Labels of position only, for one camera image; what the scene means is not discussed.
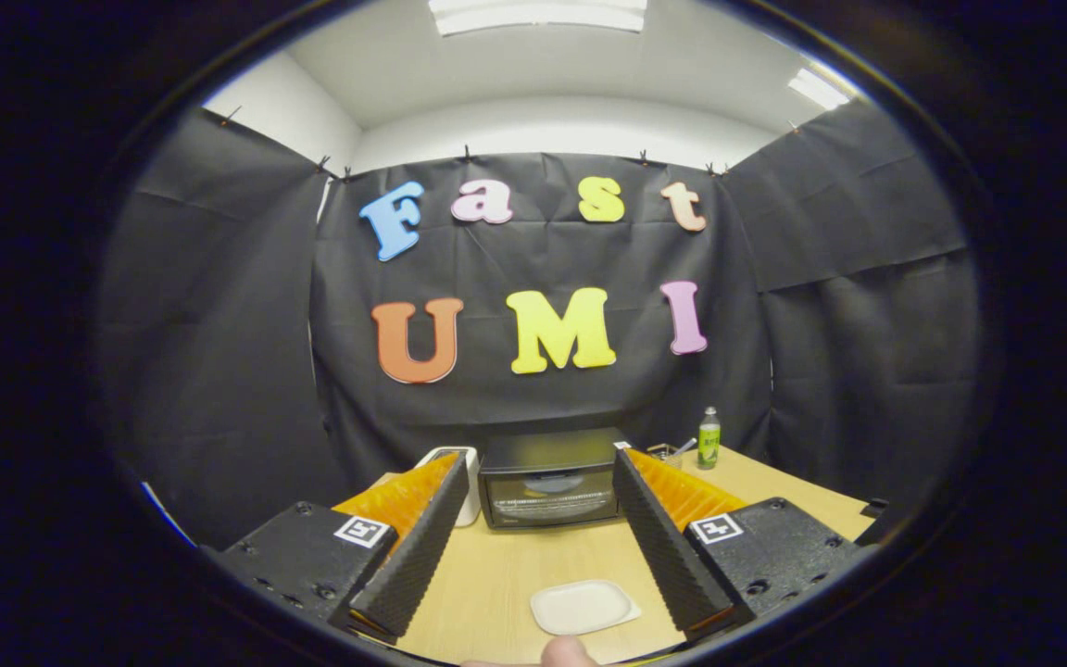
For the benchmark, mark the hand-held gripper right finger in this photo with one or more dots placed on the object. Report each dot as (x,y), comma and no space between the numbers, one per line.
(663,547)

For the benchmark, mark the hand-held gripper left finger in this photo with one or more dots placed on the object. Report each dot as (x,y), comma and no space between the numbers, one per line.
(408,556)

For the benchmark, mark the black toaster oven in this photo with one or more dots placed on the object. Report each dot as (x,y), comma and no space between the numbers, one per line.
(547,454)

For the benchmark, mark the white bread toaster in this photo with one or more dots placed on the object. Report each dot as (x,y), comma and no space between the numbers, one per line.
(470,491)

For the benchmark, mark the white plate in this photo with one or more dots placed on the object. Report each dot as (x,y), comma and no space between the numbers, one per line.
(584,607)

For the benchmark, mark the striped straw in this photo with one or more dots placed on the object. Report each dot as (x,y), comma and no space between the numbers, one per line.
(687,446)

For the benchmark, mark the green drink bottle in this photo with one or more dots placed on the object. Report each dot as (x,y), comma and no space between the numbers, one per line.
(709,445)

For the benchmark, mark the small ceiling light panel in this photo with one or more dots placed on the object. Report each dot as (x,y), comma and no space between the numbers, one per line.
(816,90)

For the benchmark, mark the long ceiling light panel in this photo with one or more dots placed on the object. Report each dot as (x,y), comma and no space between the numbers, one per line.
(538,17)

